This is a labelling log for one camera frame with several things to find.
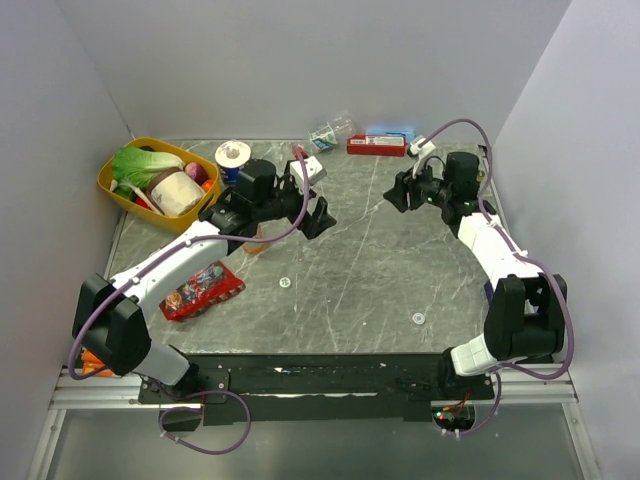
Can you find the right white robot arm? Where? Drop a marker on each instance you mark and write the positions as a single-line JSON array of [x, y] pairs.
[[526, 317]]

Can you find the orange juice bottle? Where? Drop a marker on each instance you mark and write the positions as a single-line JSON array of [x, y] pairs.
[[254, 248]]

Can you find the crushed clear plastic bottle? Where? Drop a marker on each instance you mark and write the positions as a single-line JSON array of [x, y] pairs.
[[332, 133]]

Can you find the light blue box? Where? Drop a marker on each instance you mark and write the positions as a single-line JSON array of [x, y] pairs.
[[383, 130]]

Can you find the green lettuce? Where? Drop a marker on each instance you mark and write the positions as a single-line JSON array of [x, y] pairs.
[[139, 167]]

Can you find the red rectangular box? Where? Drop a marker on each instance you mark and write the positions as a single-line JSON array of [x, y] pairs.
[[377, 145]]

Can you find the blue wrapped toilet paper roll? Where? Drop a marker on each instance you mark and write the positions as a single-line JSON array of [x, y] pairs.
[[230, 157]]

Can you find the brown and cream jar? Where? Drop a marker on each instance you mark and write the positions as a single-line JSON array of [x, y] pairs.
[[173, 192]]

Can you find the purple onion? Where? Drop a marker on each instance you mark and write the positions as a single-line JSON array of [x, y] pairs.
[[196, 172]]

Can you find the yellow plastic basket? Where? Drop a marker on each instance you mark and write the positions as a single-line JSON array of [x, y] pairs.
[[135, 200]]

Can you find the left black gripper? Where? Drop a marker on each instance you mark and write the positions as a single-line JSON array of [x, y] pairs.
[[313, 225]]

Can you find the red snack bag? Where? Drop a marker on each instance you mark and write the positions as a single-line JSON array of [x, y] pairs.
[[210, 286]]

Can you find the white and purple box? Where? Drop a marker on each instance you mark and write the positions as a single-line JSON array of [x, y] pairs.
[[489, 292]]

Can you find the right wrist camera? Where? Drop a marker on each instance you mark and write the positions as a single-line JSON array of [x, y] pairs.
[[420, 149]]

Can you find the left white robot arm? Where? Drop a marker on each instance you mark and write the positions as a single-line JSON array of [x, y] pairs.
[[110, 320]]

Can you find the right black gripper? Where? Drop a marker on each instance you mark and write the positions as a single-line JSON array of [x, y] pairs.
[[397, 194]]

